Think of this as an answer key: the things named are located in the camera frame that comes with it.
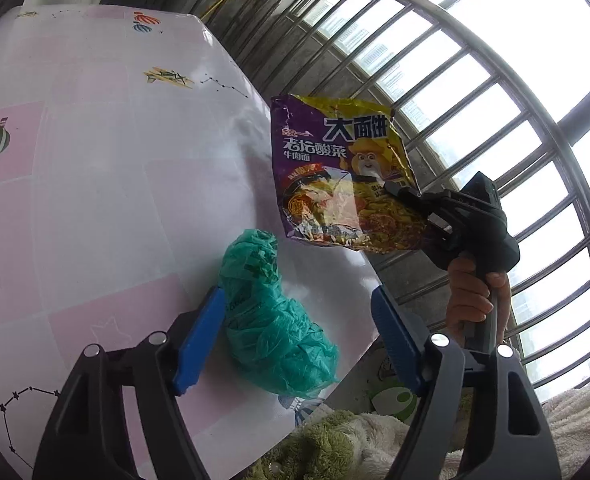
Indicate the green white bag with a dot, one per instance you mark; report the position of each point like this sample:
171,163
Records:
372,386

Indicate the teal plastic bag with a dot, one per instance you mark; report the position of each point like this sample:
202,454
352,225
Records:
273,342

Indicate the white fleece blanket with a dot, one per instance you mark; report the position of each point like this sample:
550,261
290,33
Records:
377,439

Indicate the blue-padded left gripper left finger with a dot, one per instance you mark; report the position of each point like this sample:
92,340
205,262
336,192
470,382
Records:
192,337

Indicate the person's right hand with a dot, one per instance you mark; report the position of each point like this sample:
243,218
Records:
473,298

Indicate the pink patterned tablecloth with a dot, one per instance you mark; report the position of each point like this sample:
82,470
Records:
133,151

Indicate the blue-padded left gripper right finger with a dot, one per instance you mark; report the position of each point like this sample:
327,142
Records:
404,336

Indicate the metal window railing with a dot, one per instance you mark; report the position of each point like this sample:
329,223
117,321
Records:
495,87

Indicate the purple yellow noodle wrapper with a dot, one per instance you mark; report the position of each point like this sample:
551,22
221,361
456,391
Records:
331,160

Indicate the green fuzzy blanket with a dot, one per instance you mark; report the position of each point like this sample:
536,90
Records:
315,450

